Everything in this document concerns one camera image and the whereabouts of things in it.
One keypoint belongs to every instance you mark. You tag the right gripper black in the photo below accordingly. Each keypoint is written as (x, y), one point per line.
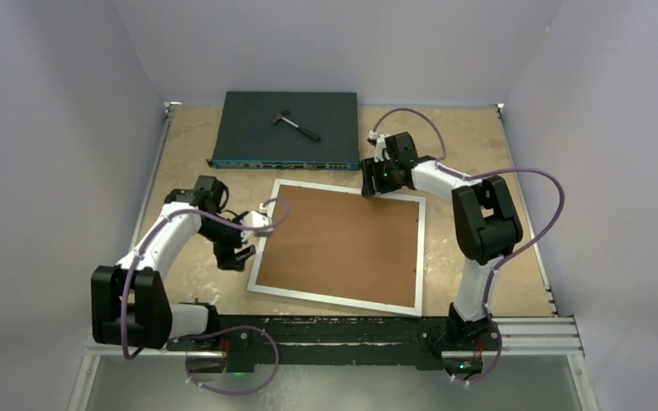
(369, 174)

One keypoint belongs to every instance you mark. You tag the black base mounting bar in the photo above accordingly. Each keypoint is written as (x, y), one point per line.
(425, 343)

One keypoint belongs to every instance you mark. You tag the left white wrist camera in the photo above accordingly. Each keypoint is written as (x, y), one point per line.
(257, 223)

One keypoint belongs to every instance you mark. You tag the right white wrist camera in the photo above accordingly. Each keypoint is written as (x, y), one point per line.
(378, 142)

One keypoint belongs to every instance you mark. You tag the dark network switch box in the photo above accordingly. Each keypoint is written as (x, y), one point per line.
(247, 139)

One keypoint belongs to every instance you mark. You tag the brown cardboard backing board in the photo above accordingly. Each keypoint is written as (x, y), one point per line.
(340, 244)

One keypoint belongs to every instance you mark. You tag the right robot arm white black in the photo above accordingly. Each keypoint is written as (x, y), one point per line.
(487, 226)

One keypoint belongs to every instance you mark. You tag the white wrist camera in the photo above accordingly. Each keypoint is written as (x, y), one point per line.
(257, 223)
(378, 142)

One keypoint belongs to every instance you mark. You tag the white picture frame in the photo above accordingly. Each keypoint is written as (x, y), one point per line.
(420, 255)

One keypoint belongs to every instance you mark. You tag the small black-handled hammer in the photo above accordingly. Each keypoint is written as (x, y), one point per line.
(282, 116)

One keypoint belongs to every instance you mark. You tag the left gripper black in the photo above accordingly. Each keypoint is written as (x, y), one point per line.
(226, 257)

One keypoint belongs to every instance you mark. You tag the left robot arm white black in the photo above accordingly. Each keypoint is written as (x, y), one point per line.
(129, 304)

